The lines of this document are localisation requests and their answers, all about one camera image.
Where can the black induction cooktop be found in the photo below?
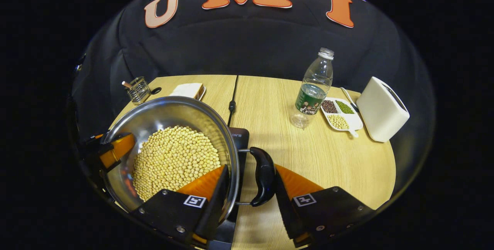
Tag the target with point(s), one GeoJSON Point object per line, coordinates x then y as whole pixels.
{"type": "Point", "coordinates": [240, 142]}

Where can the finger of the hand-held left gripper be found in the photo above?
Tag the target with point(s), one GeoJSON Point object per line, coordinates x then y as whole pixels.
{"type": "Point", "coordinates": [119, 147]}

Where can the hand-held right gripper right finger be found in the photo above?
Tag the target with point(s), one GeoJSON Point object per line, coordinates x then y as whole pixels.
{"type": "Point", "coordinates": [285, 207]}

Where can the white toaster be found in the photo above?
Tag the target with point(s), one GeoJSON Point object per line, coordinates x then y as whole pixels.
{"type": "Point", "coordinates": [380, 111]}

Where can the sandwich with lettuce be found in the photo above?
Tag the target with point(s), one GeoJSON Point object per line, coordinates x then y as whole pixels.
{"type": "Point", "coordinates": [187, 90]}

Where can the clear plastic water bottle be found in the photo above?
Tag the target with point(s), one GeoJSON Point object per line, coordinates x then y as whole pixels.
{"type": "Point", "coordinates": [312, 95]}

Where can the stainless steel pot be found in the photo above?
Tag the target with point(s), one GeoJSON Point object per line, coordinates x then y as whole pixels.
{"type": "Point", "coordinates": [173, 113]}

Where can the white divided bean dish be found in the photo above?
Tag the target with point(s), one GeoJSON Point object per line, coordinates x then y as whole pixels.
{"type": "Point", "coordinates": [341, 120]}

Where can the black backdrop cloth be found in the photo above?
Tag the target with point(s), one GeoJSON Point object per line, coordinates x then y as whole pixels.
{"type": "Point", "coordinates": [247, 41]}

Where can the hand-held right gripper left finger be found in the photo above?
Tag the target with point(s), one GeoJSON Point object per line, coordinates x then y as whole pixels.
{"type": "Point", "coordinates": [214, 207]}

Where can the small white plate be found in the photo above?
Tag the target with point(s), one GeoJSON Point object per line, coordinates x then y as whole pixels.
{"type": "Point", "coordinates": [202, 92]}

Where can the pile of soybeans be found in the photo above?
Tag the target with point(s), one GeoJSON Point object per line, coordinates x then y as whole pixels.
{"type": "Point", "coordinates": [173, 161]}

